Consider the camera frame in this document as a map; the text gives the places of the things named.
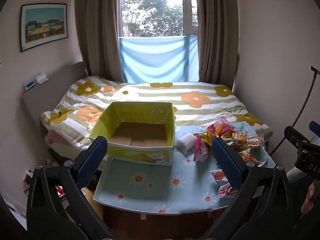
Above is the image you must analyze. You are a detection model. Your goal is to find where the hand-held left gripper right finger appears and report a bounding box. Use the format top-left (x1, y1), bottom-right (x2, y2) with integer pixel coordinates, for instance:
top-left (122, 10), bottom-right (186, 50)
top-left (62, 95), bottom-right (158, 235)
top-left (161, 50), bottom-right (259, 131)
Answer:
top-left (200, 137), bottom-right (294, 240)

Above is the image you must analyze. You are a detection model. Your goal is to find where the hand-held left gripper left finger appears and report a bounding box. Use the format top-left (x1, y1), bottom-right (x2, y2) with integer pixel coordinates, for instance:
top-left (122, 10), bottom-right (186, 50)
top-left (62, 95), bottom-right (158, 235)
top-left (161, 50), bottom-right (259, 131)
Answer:
top-left (26, 135), bottom-right (118, 240)

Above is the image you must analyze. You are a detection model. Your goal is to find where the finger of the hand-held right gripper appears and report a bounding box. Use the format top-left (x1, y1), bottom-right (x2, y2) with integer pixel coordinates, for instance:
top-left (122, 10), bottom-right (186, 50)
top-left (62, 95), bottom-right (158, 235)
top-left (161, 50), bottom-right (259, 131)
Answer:
top-left (309, 120), bottom-right (320, 144)
top-left (284, 126), bottom-right (311, 153)

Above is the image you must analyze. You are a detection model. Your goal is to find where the pink and white candy bag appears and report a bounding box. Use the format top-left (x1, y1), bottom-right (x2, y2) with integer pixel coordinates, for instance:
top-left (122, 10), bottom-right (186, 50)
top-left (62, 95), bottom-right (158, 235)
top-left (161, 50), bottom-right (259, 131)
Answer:
top-left (194, 134), bottom-right (213, 162)

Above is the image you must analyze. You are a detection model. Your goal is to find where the clear waffle packet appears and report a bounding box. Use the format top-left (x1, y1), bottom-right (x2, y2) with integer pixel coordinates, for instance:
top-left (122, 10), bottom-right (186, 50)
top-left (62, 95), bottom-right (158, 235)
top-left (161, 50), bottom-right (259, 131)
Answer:
top-left (246, 134), bottom-right (267, 152)

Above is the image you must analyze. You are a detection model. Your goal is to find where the green cardboard box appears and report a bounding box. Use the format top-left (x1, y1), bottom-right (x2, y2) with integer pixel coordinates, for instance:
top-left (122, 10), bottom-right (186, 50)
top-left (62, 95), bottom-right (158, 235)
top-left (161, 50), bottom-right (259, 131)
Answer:
top-left (89, 102), bottom-right (175, 167)

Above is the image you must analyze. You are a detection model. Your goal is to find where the person's right hand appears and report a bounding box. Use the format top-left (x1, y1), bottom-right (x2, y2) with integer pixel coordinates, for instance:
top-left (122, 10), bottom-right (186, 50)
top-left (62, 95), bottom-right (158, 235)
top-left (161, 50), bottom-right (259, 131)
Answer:
top-left (301, 182), bottom-right (316, 214)

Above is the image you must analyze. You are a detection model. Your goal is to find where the small red and white packet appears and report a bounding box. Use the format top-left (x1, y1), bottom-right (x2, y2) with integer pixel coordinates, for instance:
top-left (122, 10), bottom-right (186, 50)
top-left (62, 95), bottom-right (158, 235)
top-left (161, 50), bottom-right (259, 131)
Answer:
top-left (217, 182), bottom-right (240, 198)
top-left (210, 170), bottom-right (228, 183)

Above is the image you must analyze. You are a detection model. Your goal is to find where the yellow and red snack packet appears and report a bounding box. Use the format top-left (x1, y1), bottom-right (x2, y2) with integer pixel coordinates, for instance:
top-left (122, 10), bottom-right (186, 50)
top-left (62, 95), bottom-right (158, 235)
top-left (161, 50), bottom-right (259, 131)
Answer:
top-left (239, 149), bottom-right (260, 167)

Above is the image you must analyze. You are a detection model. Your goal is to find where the gold foil snack packet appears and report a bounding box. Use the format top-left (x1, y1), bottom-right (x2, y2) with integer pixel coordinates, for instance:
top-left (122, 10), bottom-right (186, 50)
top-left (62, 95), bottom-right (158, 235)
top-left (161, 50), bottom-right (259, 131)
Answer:
top-left (201, 130), bottom-right (217, 145)

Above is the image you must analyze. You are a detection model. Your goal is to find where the pink folded bedding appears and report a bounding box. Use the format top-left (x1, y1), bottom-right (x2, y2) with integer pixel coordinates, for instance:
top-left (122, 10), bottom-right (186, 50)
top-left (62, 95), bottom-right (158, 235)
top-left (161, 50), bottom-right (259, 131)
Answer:
top-left (44, 129), bottom-right (75, 146)

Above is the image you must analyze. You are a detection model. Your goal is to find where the red box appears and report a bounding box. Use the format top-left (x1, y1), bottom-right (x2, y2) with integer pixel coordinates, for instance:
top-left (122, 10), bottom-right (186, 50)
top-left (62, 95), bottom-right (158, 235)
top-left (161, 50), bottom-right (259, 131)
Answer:
top-left (54, 185), bottom-right (66, 198)

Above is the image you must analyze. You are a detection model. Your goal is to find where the white plastic packet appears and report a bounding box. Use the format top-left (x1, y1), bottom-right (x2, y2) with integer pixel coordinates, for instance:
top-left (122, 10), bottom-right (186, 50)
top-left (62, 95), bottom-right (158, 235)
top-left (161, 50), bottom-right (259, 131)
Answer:
top-left (175, 133), bottom-right (198, 155)

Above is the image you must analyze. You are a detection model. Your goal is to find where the daisy print tablecloth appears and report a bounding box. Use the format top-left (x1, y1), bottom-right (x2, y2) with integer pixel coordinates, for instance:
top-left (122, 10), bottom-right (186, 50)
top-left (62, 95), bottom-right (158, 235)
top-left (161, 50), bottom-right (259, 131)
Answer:
top-left (93, 121), bottom-right (277, 214)

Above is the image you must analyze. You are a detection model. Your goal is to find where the striped floral blanket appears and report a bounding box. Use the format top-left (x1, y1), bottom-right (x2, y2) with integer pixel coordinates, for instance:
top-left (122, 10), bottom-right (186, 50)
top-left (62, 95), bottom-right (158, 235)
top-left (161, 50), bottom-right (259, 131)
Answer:
top-left (40, 76), bottom-right (274, 153)

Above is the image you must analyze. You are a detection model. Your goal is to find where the grey headboard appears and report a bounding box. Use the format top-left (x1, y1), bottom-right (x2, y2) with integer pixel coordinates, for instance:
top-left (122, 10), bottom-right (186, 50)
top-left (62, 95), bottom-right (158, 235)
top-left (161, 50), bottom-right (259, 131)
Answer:
top-left (21, 61), bottom-right (87, 130)

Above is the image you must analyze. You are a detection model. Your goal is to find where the white and blue packet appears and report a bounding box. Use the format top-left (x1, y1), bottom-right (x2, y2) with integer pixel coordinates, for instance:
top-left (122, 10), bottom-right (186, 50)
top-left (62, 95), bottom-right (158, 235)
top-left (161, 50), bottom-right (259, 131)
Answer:
top-left (24, 73), bottom-right (49, 90)

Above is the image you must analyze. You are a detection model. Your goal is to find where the light blue cloth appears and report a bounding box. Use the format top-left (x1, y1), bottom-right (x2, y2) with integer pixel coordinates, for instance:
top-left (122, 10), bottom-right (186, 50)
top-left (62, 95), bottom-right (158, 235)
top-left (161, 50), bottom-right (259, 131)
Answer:
top-left (119, 35), bottom-right (200, 83)

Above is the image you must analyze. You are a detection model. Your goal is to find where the brown curtain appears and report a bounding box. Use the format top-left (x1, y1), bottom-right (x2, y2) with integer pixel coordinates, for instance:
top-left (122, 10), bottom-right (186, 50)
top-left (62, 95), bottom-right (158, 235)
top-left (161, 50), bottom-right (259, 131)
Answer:
top-left (74, 0), bottom-right (123, 83)
top-left (194, 0), bottom-right (242, 90)

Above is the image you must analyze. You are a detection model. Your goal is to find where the window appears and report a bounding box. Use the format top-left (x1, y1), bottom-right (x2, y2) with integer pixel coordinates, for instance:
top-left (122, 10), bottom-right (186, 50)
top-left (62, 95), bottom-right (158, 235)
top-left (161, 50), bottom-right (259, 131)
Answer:
top-left (121, 0), bottom-right (199, 38)

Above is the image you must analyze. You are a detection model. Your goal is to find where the black cable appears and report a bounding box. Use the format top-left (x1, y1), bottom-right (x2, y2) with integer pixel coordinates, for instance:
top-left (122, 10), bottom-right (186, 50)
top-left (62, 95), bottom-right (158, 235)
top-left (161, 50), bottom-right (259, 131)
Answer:
top-left (271, 65), bottom-right (320, 154)

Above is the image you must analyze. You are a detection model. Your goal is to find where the framed wall picture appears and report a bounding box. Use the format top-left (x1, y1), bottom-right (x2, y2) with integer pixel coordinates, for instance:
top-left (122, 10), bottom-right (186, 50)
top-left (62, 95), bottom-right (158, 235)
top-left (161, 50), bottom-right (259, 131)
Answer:
top-left (19, 4), bottom-right (68, 53)

